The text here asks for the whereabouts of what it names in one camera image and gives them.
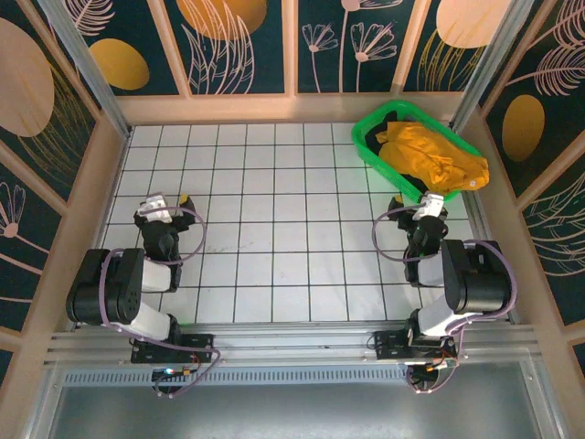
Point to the green plastic basket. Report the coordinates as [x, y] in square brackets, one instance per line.
[361, 130]

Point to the left controller circuit board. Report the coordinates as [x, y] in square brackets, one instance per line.
[171, 371]

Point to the grey metal shelf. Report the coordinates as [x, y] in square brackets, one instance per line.
[292, 411]

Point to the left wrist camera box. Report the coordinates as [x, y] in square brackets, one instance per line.
[156, 208]

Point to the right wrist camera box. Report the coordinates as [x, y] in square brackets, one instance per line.
[432, 206]

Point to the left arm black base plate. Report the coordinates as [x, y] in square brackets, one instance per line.
[196, 343]

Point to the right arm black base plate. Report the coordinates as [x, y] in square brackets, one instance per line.
[388, 343]

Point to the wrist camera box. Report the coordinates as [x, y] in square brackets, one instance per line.
[156, 208]
[432, 206]

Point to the controller circuit board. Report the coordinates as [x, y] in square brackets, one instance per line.
[441, 364]
[171, 371]

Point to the right controller circuit board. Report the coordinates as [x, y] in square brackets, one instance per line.
[441, 364]

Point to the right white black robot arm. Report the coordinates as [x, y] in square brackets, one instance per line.
[480, 283]

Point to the orange t-shirt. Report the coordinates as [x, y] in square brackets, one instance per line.
[434, 155]

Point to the aluminium mounting rail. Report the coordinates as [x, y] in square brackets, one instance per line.
[292, 340]

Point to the aluminium frame post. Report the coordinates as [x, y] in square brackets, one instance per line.
[489, 59]
[87, 68]

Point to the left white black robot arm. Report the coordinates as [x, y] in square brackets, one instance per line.
[123, 297]

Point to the black t-shirt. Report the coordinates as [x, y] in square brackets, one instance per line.
[375, 137]

